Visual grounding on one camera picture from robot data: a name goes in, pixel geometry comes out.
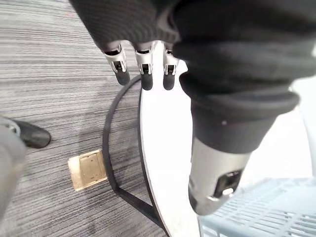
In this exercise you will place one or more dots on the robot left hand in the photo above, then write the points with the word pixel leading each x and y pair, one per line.
pixel 229 74

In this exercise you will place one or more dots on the white plastic mesh basket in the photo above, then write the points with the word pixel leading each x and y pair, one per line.
pixel 261 209

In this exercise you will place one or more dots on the brass floor socket cover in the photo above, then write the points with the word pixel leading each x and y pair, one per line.
pixel 87 169

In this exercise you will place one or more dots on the robot dark foot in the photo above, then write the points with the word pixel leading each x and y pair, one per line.
pixel 33 135

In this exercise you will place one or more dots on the robot silver leg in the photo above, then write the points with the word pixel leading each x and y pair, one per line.
pixel 8 168

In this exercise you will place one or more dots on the black metal table frame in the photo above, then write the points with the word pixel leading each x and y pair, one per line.
pixel 111 138

